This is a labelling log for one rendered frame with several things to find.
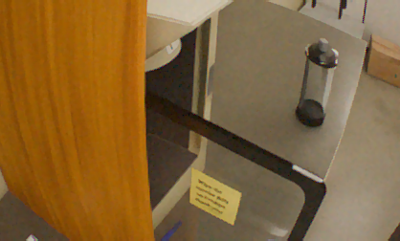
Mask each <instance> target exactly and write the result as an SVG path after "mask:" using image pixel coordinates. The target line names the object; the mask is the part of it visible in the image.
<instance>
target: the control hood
mask: <svg viewBox="0 0 400 241"><path fill-rule="evenodd" d="M232 1H234V0H148V4H147V15H146V37H145V50H144V51H145V60H148V59H149V58H151V57H152V56H153V55H154V54H156V53H157V52H159V51H160V50H162V49H163V48H164V47H165V46H167V45H168V44H170V43H171V42H174V41H176V40H178V39H180V38H181V37H183V36H184V35H186V34H187V33H190V32H191V31H192V30H193V29H196V28H197V27H198V26H199V25H200V24H201V23H204V22H205V21H206V20H207V19H208V18H211V17H212V16H213V15H214V14H217V13H218V11H220V10H222V9H223V8H225V7H226V6H227V5H230V3H231V2H232Z"/></svg>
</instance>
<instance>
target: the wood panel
mask: <svg viewBox="0 0 400 241"><path fill-rule="evenodd" d="M147 4H148V0H0V170H1V173H2V175H3V177H4V180H5V182H6V184H7V188H8V189H9V191H10V192H11V193H13V194H14V196H16V197H17V199H19V200H20V201H21V202H22V203H24V204H25V205H26V206H28V208H30V209H31V210H32V211H33V212H34V213H35V214H37V215H38V216H39V217H40V218H42V219H43V220H44V221H46V222H47V223H48V224H49V225H51V227H53V228H54V229H55V230H57V231H58V232H60V233H61V234H63V235H64V236H66V237H67V238H68V239H70V240H71V241H155V235H154V233H153V222H152V208H150V194H149V180H148V176H147V151H146V147H145V114H144V90H145V81H144V66H145V51H144V50H145V37H146V15H147Z"/></svg>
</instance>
